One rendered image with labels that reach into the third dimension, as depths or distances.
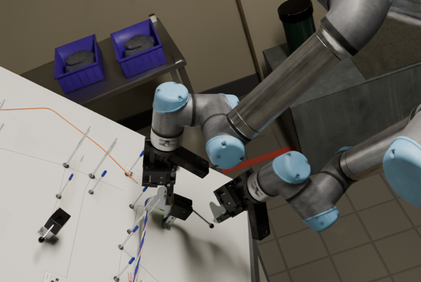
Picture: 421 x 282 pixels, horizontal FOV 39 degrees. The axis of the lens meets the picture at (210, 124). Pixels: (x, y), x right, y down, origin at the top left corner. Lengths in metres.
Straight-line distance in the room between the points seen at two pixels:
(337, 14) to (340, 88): 1.80
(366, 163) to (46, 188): 0.75
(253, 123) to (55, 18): 2.51
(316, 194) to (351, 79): 1.68
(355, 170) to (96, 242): 0.62
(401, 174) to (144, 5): 2.69
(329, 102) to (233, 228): 1.34
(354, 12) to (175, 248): 0.76
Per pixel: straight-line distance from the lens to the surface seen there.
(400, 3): 1.34
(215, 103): 1.32
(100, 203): 1.54
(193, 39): 3.69
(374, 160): 1.32
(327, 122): 3.02
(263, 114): 1.20
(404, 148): 1.02
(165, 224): 1.60
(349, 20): 1.16
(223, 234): 1.71
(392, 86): 3.03
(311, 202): 1.36
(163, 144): 1.37
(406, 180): 1.05
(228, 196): 1.48
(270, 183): 1.36
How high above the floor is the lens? 2.14
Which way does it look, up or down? 35 degrees down
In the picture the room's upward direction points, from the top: 20 degrees counter-clockwise
